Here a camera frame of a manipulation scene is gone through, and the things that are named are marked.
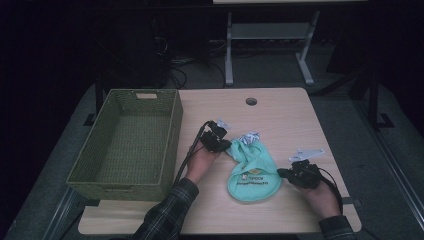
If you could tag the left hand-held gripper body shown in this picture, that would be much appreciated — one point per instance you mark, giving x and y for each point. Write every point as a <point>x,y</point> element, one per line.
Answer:
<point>213,136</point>

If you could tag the white metal table frame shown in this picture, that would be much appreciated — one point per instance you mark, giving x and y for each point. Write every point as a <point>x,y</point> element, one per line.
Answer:
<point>270,31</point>

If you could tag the person's left hand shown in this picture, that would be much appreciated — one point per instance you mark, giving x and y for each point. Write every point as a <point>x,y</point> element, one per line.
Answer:
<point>200,163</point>

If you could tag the green woven basket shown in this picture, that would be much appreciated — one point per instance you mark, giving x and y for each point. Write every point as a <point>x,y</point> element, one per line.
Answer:
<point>133,146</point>

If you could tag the grey metal floor rail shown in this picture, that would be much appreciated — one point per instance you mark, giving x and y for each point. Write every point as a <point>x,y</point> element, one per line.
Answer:
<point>60,216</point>
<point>393,160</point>

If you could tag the black post with foot bracket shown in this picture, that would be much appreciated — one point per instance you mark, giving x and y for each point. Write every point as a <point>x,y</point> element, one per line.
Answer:
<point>96,100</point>

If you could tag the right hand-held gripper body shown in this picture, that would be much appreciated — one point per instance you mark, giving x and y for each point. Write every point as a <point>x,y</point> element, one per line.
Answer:
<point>305,170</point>

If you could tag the dark metal stand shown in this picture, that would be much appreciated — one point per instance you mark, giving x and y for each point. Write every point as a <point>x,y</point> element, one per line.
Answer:
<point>373,100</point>

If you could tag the person's right hand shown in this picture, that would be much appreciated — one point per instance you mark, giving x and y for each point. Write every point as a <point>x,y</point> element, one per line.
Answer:
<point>321,200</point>

